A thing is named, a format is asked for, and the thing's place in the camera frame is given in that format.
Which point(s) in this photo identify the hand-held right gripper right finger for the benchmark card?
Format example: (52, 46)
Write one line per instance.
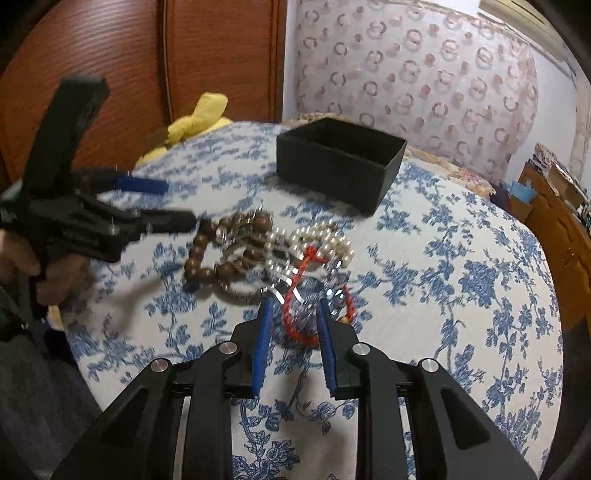
(326, 350)

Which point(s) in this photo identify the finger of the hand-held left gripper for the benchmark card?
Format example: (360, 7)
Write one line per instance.
(138, 185)
(166, 221)

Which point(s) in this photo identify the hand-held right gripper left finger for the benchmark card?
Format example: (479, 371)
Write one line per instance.
(264, 350)

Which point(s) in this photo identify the silver bangle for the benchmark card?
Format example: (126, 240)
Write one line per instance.
(240, 295)

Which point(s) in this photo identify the silver wavy hair clip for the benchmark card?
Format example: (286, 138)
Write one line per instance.
(288, 288)

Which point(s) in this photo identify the black storage box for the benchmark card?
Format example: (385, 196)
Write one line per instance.
(332, 180)

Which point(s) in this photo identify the person's left hand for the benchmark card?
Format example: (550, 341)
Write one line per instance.
(60, 281)

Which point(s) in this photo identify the yellow plush toy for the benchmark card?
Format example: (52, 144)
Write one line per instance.
(203, 115)

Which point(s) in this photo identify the brown wooden wardrobe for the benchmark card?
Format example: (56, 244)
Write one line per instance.
(115, 69)

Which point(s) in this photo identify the blue floral tablecloth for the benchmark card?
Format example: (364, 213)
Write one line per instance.
(438, 300)

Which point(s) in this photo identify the cardboard box with blue bag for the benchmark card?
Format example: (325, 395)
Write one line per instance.
(517, 196)

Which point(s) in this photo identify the wooden side cabinet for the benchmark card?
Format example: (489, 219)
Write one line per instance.
(563, 235)

